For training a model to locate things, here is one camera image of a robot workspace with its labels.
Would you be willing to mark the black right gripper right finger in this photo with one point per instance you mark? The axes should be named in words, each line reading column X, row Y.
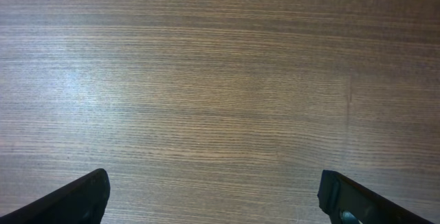
column 346, row 201

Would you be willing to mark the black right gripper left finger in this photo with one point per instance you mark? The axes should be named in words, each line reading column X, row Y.
column 81, row 201

